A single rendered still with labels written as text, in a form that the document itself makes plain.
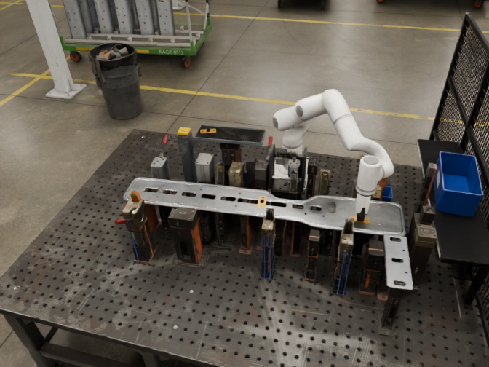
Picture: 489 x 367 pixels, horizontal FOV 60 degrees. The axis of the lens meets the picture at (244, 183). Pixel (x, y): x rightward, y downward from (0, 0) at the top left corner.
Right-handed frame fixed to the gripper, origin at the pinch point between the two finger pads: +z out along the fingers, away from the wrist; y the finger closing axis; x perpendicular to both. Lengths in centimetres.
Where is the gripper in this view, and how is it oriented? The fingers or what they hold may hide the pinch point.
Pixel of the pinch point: (360, 215)
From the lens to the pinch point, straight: 201.5
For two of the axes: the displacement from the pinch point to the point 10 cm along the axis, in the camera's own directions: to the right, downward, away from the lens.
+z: 0.4, 7.7, 6.3
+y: -2.0, 6.3, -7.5
